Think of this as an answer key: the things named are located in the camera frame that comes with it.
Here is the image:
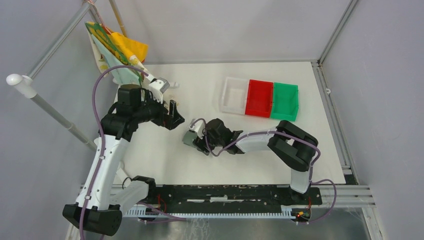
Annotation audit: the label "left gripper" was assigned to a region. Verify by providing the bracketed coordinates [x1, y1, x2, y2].
[133, 90, 185, 130]

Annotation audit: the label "green leather card holder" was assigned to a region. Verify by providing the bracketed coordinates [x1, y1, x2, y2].
[182, 130, 198, 148]

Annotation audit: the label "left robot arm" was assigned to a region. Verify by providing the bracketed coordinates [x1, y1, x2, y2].
[62, 84, 185, 236]

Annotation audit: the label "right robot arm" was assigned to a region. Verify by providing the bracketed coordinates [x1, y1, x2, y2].
[182, 118, 321, 204]

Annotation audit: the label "clear plastic bin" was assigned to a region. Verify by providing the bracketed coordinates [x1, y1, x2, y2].
[219, 77, 249, 115]

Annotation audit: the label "red plastic bin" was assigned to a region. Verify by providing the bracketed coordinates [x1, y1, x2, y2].
[244, 79, 274, 118]

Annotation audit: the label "patterned cloth bags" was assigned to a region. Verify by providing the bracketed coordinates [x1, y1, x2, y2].
[85, 21, 149, 73]

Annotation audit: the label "green plastic bin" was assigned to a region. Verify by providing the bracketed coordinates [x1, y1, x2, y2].
[270, 82, 299, 122]

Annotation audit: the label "white pipe pole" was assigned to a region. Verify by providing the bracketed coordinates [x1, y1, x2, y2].
[6, 73, 97, 151]

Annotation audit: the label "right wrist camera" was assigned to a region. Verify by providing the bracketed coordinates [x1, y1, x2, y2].
[189, 118, 204, 132]

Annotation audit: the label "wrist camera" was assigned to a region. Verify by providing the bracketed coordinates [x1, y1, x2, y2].
[148, 78, 170, 104]
[189, 118, 204, 132]

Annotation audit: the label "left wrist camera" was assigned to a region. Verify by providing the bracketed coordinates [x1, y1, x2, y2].
[148, 78, 170, 104]

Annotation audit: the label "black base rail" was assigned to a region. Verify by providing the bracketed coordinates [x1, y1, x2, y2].
[143, 184, 323, 214]

